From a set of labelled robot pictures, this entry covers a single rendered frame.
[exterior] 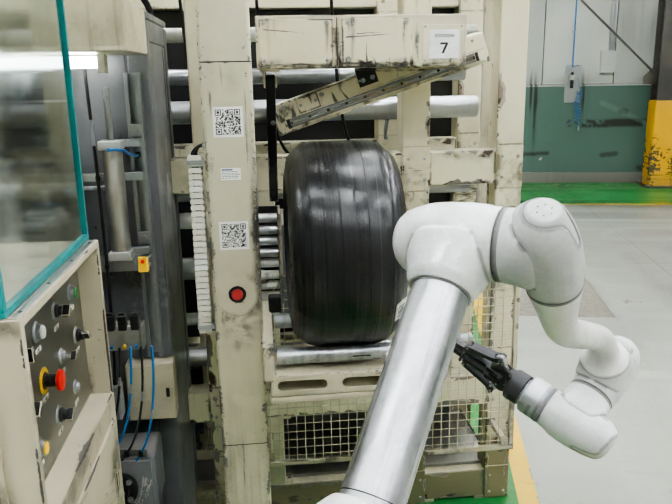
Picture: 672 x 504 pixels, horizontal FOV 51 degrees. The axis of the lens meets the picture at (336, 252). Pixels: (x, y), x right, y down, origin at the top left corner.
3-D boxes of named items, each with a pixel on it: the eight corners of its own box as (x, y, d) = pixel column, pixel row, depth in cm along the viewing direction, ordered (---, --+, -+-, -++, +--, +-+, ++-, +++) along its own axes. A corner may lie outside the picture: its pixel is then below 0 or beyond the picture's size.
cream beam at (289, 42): (257, 70, 198) (254, 15, 194) (257, 71, 222) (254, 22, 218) (467, 66, 204) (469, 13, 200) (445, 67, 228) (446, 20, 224)
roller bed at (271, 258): (223, 306, 227) (217, 215, 220) (225, 292, 241) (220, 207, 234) (284, 303, 229) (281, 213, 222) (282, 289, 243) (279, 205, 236)
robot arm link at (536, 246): (593, 258, 125) (517, 250, 131) (588, 182, 113) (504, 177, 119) (578, 315, 118) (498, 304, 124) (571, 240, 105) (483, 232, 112)
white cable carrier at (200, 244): (199, 333, 189) (186, 155, 177) (200, 327, 194) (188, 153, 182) (215, 332, 189) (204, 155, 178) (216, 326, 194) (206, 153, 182)
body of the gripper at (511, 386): (520, 390, 156) (485, 367, 160) (512, 412, 162) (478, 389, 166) (537, 370, 160) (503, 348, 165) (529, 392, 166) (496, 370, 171)
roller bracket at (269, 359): (264, 384, 181) (262, 348, 178) (263, 330, 219) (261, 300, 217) (277, 383, 181) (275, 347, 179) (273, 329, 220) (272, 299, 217)
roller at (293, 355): (272, 360, 188) (273, 368, 184) (272, 345, 187) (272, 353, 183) (401, 353, 192) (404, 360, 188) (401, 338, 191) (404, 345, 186)
